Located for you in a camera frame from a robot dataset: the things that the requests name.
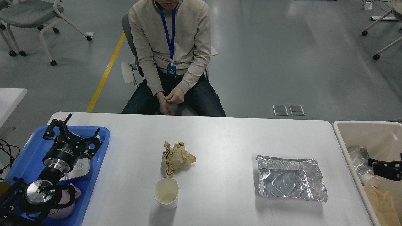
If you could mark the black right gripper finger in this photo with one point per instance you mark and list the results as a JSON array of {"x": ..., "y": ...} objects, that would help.
[{"x": 390, "y": 170}]

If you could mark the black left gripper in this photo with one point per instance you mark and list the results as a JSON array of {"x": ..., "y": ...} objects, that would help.
[{"x": 64, "y": 153}]

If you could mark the stainless steel rectangular tray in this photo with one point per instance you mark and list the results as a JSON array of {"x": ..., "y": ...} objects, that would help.
[{"x": 81, "y": 172}]

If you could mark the pink HOME mug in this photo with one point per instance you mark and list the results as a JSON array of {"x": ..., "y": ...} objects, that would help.
[{"x": 61, "y": 213}]

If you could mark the dark blue HOME mug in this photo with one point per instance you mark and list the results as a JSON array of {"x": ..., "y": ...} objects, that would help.
[{"x": 3, "y": 188}]

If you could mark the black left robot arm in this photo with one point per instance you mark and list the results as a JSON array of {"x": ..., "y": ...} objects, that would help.
[{"x": 52, "y": 180}]

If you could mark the white cup in bin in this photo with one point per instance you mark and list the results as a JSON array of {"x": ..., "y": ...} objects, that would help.
[{"x": 369, "y": 180}]

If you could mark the beige plastic bin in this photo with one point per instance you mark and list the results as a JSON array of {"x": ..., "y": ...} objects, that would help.
[{"x": 381, "y": 139}]

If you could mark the brown paper in bin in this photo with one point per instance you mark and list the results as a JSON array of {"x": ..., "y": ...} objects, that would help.
[{"x": 382, "y": 204}]

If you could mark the crumpled foil in bin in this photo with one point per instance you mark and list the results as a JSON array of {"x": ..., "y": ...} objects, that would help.
[{"x": 359, "y": 156}]

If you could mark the blue plastic tray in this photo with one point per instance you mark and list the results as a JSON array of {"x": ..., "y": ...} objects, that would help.
[{"x": 29, "y": 165}]

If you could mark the white side table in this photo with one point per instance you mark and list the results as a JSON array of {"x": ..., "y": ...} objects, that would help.
[{"x": 9, "y": 100}]

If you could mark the crumpled brown paper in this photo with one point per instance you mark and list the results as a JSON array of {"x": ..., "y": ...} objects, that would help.
[{"x": 175, "y": 157}]

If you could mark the white paper cup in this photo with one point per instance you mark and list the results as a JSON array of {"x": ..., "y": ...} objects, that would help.
[{"x": 166, "y": 193}]

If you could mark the aluminium foil container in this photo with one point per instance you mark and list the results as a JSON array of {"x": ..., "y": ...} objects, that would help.
[{"x": 290, "y": 178}]

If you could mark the right metal floor plate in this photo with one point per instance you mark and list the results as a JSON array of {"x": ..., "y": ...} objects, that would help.
[{"x": 297, "y": 110}]

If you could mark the metal floor plate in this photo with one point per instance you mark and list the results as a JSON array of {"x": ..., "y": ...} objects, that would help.
[
  {"x": 297, "y": 110},
  {"x": 280, "y": 110}
]

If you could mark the left metal floor plate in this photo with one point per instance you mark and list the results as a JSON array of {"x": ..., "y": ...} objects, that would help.
[{"x": 280, "y": 110}]

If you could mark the white grey rolling chair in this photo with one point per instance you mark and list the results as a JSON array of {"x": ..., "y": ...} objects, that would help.
[{"x": 33, "y": 14}]

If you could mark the seated person in beige sweater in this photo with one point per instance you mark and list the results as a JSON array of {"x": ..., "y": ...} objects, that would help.
[{"x": 173, "y": 44}]

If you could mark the white power adapter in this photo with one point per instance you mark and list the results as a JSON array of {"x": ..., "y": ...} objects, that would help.
[{"x": 368, "y": 5}]

